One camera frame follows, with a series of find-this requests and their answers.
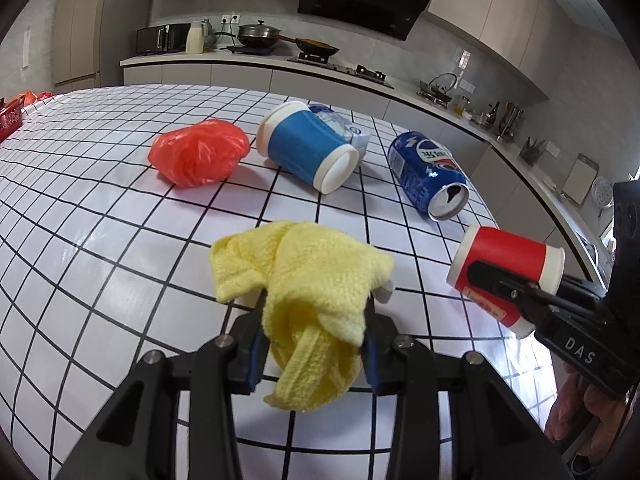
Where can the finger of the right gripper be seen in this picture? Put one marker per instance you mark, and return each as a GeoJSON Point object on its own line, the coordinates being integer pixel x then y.
{"type": "Point", "coordinates": [520, 303]}

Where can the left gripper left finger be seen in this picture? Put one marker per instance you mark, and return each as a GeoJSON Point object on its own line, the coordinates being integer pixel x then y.
{"type": "Point", "coordinates": [134, 436]}

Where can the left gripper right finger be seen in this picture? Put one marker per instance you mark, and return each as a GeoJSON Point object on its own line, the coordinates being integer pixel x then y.
{"type": "Point", "coordinates": [493, 435]}

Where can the red paper cup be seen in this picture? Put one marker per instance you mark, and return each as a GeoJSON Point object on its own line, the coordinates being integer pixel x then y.
{"type": "Point", "coordinates": [509, 251]}

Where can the blue Pepsi can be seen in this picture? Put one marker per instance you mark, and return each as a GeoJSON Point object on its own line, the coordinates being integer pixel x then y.
{"type": "Point", "coordinates": [429, 176]}

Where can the yellow cloth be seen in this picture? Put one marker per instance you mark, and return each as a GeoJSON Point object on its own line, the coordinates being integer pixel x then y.
{"type": "Point", "coordinates": [318, 281]}

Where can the red plastic bag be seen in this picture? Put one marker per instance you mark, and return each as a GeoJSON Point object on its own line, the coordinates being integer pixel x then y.
{"type": "Point", "coordinates": [199, 154]}

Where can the blue paper cup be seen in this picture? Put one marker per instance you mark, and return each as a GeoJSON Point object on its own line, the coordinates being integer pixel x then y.
{"type": "Point", "coordinates": [296, 139]}

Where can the person's right hand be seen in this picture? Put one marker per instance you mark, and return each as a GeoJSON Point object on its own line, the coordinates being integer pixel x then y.
{"type": "Point", "coordinates": [572, 398]}

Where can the white colander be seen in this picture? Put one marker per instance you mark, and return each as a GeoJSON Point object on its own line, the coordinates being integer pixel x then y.
{"type": "Point", "coordinates": [602, 192]}

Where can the white cutting board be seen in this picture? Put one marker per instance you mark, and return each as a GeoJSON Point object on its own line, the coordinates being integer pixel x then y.
{"type": "Point", "coordinates": [578, 182]}

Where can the utensil holder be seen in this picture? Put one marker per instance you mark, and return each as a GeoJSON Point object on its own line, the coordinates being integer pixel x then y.
{"type": "Point", "coordinates": [532, 150]}

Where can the gas stove top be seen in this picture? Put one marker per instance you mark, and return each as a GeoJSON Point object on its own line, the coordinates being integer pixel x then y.
{"type": "Point", "coordinates": [359, 71]}

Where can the black frying pan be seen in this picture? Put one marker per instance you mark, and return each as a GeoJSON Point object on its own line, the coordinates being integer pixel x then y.
{"type": "Point", "coordinates": [312, 47]}

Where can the black lidded wok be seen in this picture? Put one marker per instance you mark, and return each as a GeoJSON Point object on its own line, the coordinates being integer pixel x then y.
{"type": "Point", "coordinates": [258, 36]}

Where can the black microwave oven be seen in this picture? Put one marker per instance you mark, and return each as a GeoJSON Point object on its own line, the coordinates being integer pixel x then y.
{"type": "Point", "coordinates": [162, 39]}

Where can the white jug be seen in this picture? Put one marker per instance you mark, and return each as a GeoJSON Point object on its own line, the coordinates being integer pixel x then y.
{"type": "Point", "coordinates": [195, 38]}

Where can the beige refrigerator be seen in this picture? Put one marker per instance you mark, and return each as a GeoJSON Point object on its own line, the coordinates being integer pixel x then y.
{"type": "Point", "coordinates": [91, 38]}

